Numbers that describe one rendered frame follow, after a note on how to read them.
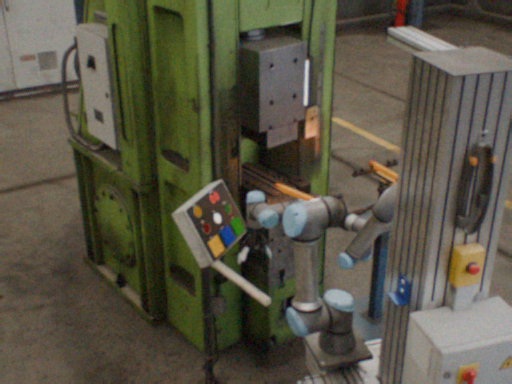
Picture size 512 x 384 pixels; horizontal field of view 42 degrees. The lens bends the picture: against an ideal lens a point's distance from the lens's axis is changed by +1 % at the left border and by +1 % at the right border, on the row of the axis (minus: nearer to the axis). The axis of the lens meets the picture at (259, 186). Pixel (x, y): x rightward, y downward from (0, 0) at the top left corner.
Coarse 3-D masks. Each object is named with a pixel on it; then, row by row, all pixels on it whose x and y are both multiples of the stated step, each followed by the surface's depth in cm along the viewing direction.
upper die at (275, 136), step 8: (240, 128) 343; (248, 128) 337; (272, 128) 327; (280, 128) 330; (288, 128) 334; (296, 128) 338; (248, 136) 339; (256, 136) 334; (264, 136) 328; (272, 136) 329; (280, 136) 332; (288, 136) 336; (296, 136) 340; (264, 144) 330; (272, 144) 331
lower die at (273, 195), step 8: (256, 168) 374; (248, 176) 365; (256, 176) 363; (272, 176) 364; (256, 184) 356; (264, 184) 356; (288, 184) 356; (248, 192) 354; (264, 192) 350; (272, 192) 348; (280, 192) 347; (272, 200) 345; (280, 200) 349; (288, 200) 353
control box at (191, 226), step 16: (208, 192) 303; (224, 192) 312; (192, 208) 291; (208, 208) 300; (224, 208) 309; (192, 224) 288; (208, 224) 296; (224, 224) 306; (192, 240) 292; (208, 240) 294; (208, 256) 291
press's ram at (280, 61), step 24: (240, 48) 315; (264, 48) 310; (288, 48) 315; (240, 72) 320; (264, 72) 311; (288, 72) 320; (240, 96) 326; (264, 96) 316; (288, 96) 326; (240, 120) 332; (264, 120) 321; (288, 120) 332
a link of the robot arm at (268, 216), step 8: (256, 208) 276; (264, 208) 274; (272, 208) 274; (280, 208) 275; (256, 216) 275; (264, 216) 270; (272, 216) 270; (280, 216) 274; (264, 224) 271; (272, 224) 272
